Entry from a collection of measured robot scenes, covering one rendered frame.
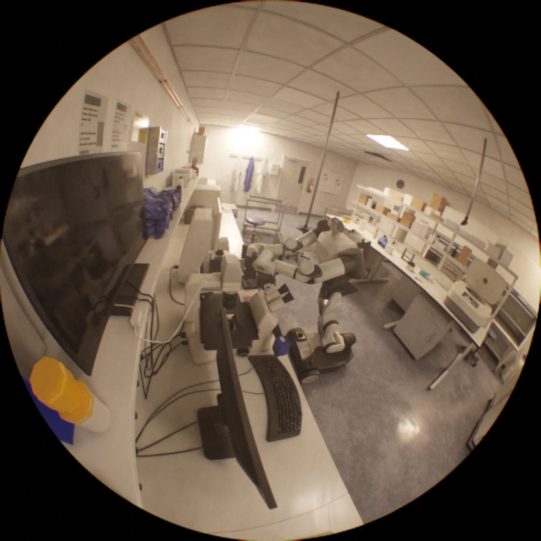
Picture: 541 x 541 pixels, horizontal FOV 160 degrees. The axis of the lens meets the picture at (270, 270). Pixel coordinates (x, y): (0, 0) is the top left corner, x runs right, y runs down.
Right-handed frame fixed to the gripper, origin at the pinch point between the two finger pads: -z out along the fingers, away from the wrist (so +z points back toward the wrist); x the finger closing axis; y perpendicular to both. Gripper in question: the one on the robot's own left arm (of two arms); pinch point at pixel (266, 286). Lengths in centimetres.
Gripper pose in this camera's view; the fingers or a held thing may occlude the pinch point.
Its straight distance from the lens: 126.0
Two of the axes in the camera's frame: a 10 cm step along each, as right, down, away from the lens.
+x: -9.1, 3.5, -2.1
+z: -0.9, -6.8, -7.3
